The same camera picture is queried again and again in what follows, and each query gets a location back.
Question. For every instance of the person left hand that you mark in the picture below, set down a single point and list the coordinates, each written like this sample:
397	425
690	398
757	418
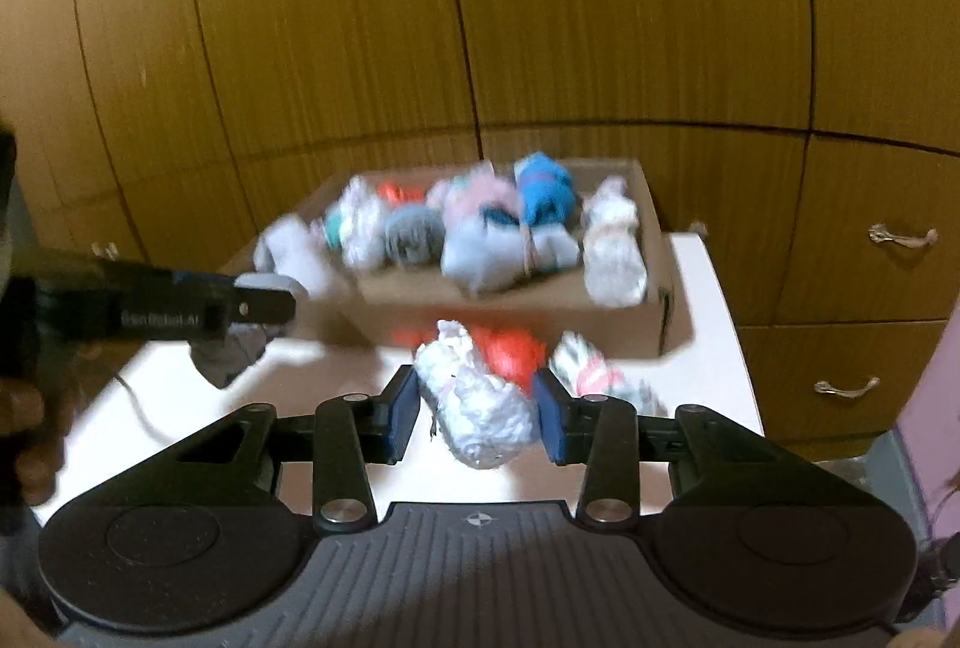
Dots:
38	427

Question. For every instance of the teal white sock bundle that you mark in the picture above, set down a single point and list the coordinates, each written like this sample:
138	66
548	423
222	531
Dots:
355	226

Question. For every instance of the grey white patterned sock bundle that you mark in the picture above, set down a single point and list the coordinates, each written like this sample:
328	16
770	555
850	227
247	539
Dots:
615	274

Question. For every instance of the blue knit sock bundle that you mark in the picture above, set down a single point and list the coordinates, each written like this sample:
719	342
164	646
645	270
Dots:
548	197

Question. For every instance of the pink fluffy sock bundle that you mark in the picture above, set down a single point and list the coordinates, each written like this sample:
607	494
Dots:
473	192

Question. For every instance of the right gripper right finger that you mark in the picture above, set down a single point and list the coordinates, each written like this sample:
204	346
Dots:
611	440

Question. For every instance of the grey rolled sock bundle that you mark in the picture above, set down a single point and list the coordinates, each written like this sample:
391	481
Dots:
414	235

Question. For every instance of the red white sock bundle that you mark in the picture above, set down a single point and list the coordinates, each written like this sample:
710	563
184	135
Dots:
512	356

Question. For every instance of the wooden wardrobe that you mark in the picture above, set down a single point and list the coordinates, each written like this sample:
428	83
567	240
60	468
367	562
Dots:
781	130

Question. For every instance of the brown cardboard box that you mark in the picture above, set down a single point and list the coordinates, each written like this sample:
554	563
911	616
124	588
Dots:
390	307

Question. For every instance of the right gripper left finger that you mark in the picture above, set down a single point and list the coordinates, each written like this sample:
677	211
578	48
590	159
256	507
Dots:
339	440

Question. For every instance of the white green striped sock bundle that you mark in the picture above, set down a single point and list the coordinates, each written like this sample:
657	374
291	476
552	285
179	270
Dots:
584	371

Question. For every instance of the white blue cuff sock bundle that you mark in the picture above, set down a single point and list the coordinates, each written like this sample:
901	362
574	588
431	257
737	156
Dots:
482	257

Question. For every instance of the upper metal drawer handle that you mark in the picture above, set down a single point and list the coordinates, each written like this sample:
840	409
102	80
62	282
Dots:
880	234

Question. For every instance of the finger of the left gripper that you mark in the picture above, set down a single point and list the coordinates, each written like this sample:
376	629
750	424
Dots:
263	307
267	281

